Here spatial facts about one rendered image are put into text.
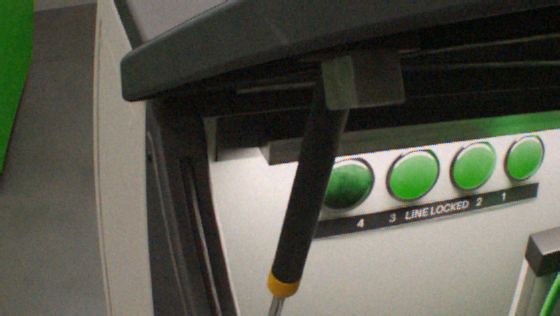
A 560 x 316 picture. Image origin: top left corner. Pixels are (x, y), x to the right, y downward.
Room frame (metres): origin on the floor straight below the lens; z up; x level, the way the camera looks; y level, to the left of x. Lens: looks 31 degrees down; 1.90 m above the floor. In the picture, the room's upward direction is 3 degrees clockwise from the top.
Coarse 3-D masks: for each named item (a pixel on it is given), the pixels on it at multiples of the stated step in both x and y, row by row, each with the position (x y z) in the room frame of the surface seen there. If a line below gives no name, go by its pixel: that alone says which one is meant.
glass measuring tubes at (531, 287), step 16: (528, 240) 0.92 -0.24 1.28; (544, 240) 0.91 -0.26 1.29; (528, 256) 0.91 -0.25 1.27; (544, 256) 0.88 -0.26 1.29; (528, 272) 0.91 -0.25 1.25; (544, 272) 0.89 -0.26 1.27; (528, 288) 0.91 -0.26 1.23; (544, 288) 0.90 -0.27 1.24; (512, 304) 0.92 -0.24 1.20; (528, 304) 0.90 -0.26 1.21
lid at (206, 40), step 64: (256, 0) 0.52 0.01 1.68; (320, 0) 0.44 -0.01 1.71; (384, 0) 0.38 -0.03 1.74; (448, 0) 0.33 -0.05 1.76; (512, 0) 0.29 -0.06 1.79; (128, 64) 0.81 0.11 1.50; (192, 64) 0.62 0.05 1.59; (256, 64) 0.73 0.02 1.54; (320, 64) 0.63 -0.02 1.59; (384, 64) 0.48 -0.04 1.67; (448, 64) 0.72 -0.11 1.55; (512, 64) 0.80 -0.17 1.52
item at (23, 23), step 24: (0, 0) 2.93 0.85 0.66; (24, 0) 3.43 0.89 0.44; (0, 24) 2.95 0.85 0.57; (24, 24) 3.46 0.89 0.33; (0, 48) 2.96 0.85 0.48; (24, 48) 3.48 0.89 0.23; (0, 72) 2.97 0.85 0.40; (24, 72) 3.49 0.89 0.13; (0, 96) 2.97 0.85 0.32; (0, 120) 2.95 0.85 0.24; (0, 144) 2.93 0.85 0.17; (0, 168) 2.90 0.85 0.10
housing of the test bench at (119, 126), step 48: (144, 0) 0.93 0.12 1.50; (192, 0) 0.93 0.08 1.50; (96, 48) 1.09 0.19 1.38; (96, 96) 1.08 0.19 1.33; (96, 144) 1.08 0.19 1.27; (144, 144) 0.85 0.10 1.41; (96, 192) 1.09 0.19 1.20; (144, 192) 0.85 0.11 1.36; (144, 240) 0.85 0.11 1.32; (144, 288) 0.86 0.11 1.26
